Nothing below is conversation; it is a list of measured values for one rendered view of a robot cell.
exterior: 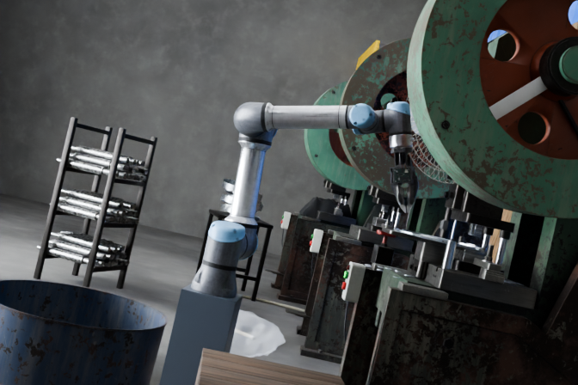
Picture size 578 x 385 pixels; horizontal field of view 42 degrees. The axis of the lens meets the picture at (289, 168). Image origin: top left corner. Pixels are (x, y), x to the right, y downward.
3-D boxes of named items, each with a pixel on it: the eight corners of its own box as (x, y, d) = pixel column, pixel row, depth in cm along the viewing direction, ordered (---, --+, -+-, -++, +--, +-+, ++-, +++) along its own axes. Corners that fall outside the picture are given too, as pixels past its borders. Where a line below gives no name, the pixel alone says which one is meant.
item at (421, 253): (381, 270, 243) (390, 229, 243) (373, 265, 257) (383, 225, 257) (456, 286, 244) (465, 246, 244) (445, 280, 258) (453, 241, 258)
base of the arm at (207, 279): (186, 289, 243) (193, 259, 244) (195, 284, 259) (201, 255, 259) (231, 300, 242) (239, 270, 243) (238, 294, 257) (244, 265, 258)
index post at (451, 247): (443, 268, 232) (450, 237, 232) (440, 267, 235) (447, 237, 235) (451, 271, 232) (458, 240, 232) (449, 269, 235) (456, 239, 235)
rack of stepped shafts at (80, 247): (92, 296, 424) (131, 130, 426) (23, 275, 437) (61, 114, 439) (129, 290, 465) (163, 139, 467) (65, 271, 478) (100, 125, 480)
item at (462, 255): (463, 261, 244) (465, 247, 244) (450, 256, 259) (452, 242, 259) (489, 267, 244) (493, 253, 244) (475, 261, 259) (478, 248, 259)
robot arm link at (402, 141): (390, 137, 257) (415, 136, 255) (391, 151, 257) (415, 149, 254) (387, 135, 250) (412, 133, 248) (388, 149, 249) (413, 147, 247)
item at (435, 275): (438, 289, 228) (443, 269, 228) (406, 270, 273) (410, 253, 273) (534, 310, 230) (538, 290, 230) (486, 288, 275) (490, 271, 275)
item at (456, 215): (464, 229, 241) (468, 212, 241) (447, 225, 261) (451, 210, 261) (513, 241, 242) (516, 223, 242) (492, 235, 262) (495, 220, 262)
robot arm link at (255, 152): (211, 258, 258) (237, 100, 260) (225, 256, 272) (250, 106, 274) (243, 264, 255) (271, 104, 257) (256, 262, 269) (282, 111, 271)
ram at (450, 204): (450, 208, 244) (470, 119, 244) (438, 206, 259) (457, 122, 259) (501, 220, 245) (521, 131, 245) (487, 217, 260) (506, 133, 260)
